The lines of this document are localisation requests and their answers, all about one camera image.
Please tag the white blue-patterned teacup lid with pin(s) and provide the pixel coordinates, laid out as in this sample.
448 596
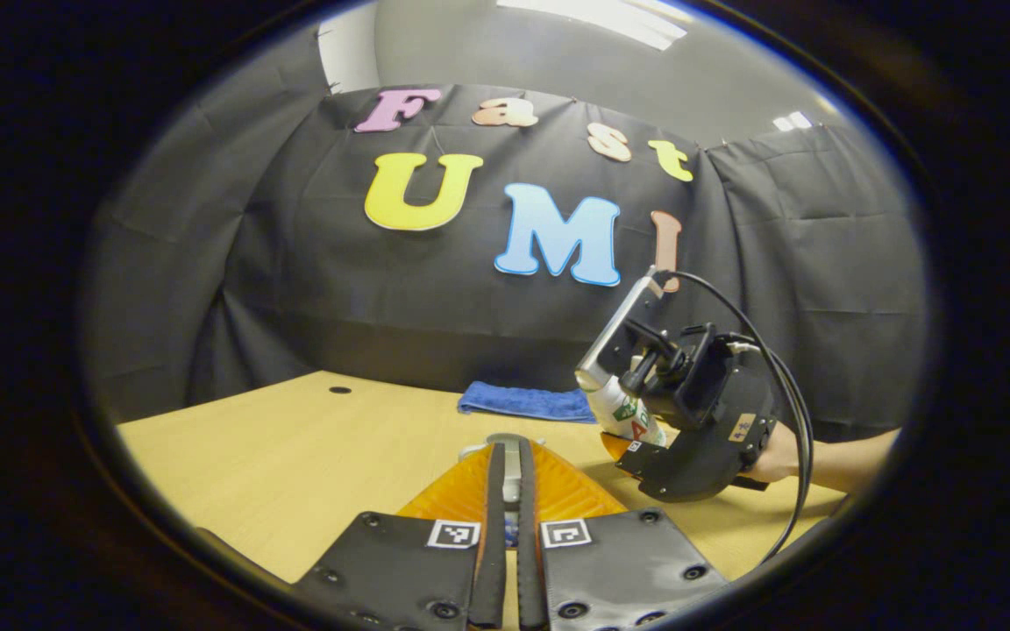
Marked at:
512 530

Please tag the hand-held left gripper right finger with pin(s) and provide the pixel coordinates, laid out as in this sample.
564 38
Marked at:
529 526

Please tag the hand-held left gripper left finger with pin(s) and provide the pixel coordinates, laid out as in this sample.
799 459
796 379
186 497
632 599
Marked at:
494 526

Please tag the long ceiling light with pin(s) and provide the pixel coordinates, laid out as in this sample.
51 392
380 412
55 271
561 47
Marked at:
601 17

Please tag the black backdrop cloth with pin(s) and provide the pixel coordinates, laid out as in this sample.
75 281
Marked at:
382 298

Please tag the small ceiling light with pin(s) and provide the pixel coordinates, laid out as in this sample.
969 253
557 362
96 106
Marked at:
792 121

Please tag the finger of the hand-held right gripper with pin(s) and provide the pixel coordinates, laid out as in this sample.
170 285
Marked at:
636 454

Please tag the white teacup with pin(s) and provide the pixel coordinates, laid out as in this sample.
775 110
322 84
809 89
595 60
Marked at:
512 451

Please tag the white water bottle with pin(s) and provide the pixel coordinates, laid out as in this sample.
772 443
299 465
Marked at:
615 407

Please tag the blue folded towel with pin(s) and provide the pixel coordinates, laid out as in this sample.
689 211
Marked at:
522 403

